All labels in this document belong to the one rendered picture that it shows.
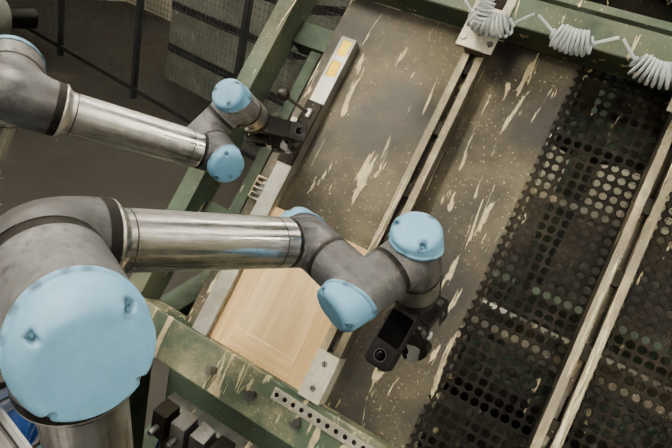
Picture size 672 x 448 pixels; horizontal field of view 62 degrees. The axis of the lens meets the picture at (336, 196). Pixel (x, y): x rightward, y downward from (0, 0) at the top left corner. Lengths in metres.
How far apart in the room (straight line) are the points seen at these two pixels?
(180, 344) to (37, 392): 1.16
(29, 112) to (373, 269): 0.63
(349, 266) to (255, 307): 0.86
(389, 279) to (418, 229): 0.08
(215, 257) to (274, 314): 0.87
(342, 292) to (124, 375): 0.32
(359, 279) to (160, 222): 0.27
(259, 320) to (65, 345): 1.13
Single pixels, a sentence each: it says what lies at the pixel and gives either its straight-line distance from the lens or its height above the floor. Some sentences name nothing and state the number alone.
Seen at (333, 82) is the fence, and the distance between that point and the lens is 1.67.
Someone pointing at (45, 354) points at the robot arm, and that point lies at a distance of 0.50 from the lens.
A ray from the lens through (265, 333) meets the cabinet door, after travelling 1.59.
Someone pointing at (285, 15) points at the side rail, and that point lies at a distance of 1.82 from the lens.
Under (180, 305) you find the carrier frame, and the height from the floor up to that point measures 0.79.
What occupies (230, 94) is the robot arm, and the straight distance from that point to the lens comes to 1.25.
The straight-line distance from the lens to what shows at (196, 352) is 1.63.
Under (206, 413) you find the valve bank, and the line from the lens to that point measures 1.66.
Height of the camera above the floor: 1.98
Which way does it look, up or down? 25 degrees down
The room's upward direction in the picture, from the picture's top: 14 degrees clockwise
